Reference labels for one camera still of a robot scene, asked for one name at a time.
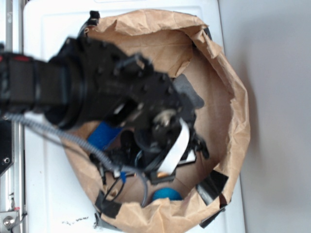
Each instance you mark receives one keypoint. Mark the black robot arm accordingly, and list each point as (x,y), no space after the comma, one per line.
(92,80)

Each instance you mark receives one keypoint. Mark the aluminium frame rail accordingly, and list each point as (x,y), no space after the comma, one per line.
(13,215)

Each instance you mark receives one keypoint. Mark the grey plush toy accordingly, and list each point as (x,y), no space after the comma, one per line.
(183,86)

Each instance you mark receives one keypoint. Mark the blue sponge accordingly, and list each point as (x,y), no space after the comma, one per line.
(103,136)

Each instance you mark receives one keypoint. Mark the blue ball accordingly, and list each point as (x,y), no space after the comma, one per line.
(167,192)

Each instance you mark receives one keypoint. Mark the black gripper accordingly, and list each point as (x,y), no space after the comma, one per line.
(159,122)

